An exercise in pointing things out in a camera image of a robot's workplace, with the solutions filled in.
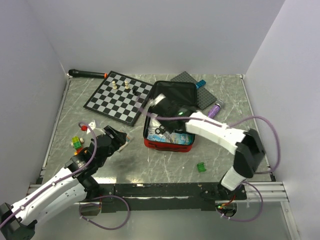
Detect red black medicine bag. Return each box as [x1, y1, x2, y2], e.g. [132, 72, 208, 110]
[143, 80, 197, 153]

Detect black handled scissors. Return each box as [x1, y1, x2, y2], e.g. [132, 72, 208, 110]
[154, 125, 174, 144]

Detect blue cotton swab bag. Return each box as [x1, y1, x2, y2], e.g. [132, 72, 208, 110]
[147, 132, 195, 145]

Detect white blue mask packet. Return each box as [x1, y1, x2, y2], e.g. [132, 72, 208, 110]
[148, 118, 161, 134]

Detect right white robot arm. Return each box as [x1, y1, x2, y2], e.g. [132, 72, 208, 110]
[150, 93, 265, 200]

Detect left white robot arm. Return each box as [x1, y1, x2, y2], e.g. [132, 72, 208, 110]
[0, 125, 127, 240]

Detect red yellow toy block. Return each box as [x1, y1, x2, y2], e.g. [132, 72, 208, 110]
[74, 146, 88, 155]

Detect green yellow toy block car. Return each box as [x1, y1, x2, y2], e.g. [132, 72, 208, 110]
[70, 136, 84, 150]

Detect white chess piece right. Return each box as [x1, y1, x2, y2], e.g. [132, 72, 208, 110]
[124, 80, 130, 90]

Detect white chess piece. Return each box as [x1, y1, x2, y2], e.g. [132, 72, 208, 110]
[124, 80, 130, 90]
[112, 81, 118, 89]

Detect black white chessboard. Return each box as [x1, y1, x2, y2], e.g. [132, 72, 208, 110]
[83, 71, 153, 127]

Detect grey lego baseplate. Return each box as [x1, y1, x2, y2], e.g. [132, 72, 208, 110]
[170, 71, 217, 110]

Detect blue lego brick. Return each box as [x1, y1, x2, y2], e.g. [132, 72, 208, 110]
[195, 79, 206, 89]

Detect white chess piece left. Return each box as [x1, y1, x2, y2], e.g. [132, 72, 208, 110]
[112, 81, 118, 89]

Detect purple tube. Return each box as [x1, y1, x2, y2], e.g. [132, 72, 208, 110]
[207, 100, 225, 119]

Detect green plastic clip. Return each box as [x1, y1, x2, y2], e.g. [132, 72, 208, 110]
[196, 162, 207, 173]

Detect black microphone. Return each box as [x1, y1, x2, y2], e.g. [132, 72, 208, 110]
[68, 69, 108, 79]

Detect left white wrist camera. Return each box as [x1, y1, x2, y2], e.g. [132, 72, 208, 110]
[78, 120, 105, 136]

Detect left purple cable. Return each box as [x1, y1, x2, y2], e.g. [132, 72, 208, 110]
[0, 121, 131, 230]

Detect black mounting rail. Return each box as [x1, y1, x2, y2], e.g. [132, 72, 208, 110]
[68, 182, 247, 214]

